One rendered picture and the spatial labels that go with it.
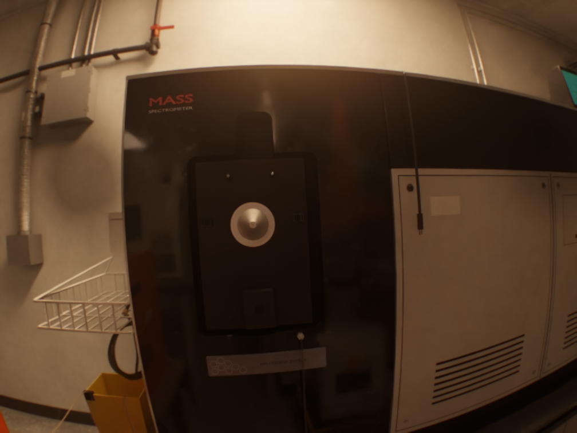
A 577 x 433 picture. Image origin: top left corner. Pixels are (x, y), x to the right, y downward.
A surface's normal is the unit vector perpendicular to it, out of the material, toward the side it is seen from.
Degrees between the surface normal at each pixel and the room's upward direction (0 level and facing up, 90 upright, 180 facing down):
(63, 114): 90
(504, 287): 90
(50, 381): 90
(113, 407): 93
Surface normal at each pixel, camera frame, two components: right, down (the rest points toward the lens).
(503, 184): 0.12, -0.01
